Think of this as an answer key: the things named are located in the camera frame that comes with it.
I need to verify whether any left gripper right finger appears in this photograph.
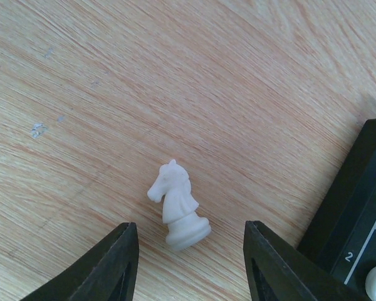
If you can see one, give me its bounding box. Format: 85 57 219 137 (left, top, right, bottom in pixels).
243 221 369 301

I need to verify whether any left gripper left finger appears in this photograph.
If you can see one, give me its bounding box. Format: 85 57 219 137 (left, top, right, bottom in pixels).
23 223 139 301

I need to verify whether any white knight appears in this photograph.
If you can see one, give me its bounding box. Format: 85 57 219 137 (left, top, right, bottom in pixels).
147 159 212 251

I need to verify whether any black white chessboard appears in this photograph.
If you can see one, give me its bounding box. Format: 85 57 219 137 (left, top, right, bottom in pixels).
297 119 376 295

